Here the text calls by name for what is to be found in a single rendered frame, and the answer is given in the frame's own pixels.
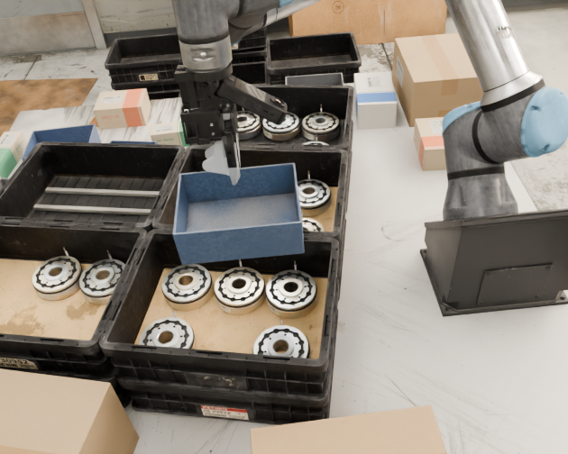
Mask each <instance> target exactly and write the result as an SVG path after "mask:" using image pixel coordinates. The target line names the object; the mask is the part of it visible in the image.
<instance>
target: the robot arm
mask: <svg viewBox="0 0 568 454"><path fill-rule="evenodd" d="M171 1H172V6H173V11H174V16H175V21H176V25H177V31H178V36H179V46H180V51H181V56H182V61H183V65H178V66H177V71H176V72H175V74H174V75H175V79H176V82H179V90H180V94H181V99H182V106H181V112H180V119H181V123H182V128H183V133H184V138H185V143H186V144H196V143H197V145H205V144H210V142H211V141H215V144H214V146H212V147H210V148H209V149H207V150H206V151H205V156H206V158H207V159H206V160H204V161H203V164H202V165H203V169H204V170H205V171H207V172H212V173H217V174H224V175H227V176H229V177H230V178H231V181H232V184H233V185H236V184H237V182H238V180H239V178H240V176H241V175H240V169H239V168H240V167H241V164H240V151H239V139H238V130H237V127H238V118H237V109H236V105H239V106H241V107H242V108H244V109H246V110H248V111H250V112H252V113H254V114H257V115H259V116H260V117H262V118H264V119H266V120H267V121H269V122H272V123H275V124H277V125H281V124H282V122H283V121H284V119H285V117H286V115H287V104H286V103H285V102H283V101H282V100H280V99H279V98H277V97H275V96H272V95H269V94H267V93H265V92H263V91H261V90H260V89H258V88H256V87H255V86H252V85H250V84H248V83H246V82H244V81H242V80H241V79H239V78H237V77H234V76H232V75H231V74H232V73H233V67H232V59H233V58H232V50H231V47H232V46H233V45H234V44H236V43H238V42H239V41H240V40H241V39H242V37H244V36H246V35H248V34H250V33H252V32H256V31H258V30H259V29H261V28H263V27H265V26H267V25H269V24H272V23H275V22H276V21H278V20H280V19H282V18H285V17H287V16H289V15H291V14H293V13H295V12H298V11H300V10H302V9H304V8H306V7H308V6H310V5H313V4H315V3H317V2H319V1H321V0H171ZM444 1H445V3H446V6H447V8H448V10H449V13H450V15H451V16H452V19H453V22H454V25H455V27H456V29H457V31H458V33H459V35H460V38H461V40H462V42H463V46H464V48H465V50H466V52H467V54H468V57H469V59H470V61H471V63H472V66H473V69H474V71H475V73H476V76H477V78H478V79H479V82H480V84H481V88H482V90H483V96H482V99H481V101H480V102H475V103H471V104H466V105H463V106H460V107H457V108H455V109H453V110H452V111H451V112H449V113H448V114H447V115H446V116H445V117H444V119H443V121H442V126H443V131H442V138H443V140H444V155H445V165H446V173H447V182H448V187H447V191H446V195H445V200H444V207H443V221H451V220H461V219H471V218H481V217H490V216H499V215H508V214H515V213H518V203H517V201H516V198H515V196H514V195H513V193H512V191H511V189H510V186H509V184H508V181H507V179H506V174H505V165H504V163H505V162H510V161H514V160H519V159H527V158H537V157H540V156H542V155H544V154H547V153H551V152H554V151H556V150H558V149H559V148H561V147H562V146H563V144H564V143H565V141H566V140H567V138H568V98H567V97H566V95H565V94H564V93H563V92H560V89H558V88H556V87H550V86H546V85H545V81H544V80H543V78H542V76H540V75H538V74H536V73H533V72H531V71H529V68H528V66H527V63H526V60H525V58H524V56H523V53H522V51H521V49H520V47H519V44H518V41H517V38H516V36H515V33H514V32H513V29H512V27H511V25H510V22H509V20H508V17H507V14H506V12H505V10H504V7H503V5H502V3H501V1H500V0H444ZM221 79H222V80H221ZM219 80H221V82H220V84H219ZM217 86H218V87H217ZM185 109H188V111H184V110H185ZM184 123H185V124H184ZM185 127H186V129H185ZM186 132H187V133H186Z"/></svg>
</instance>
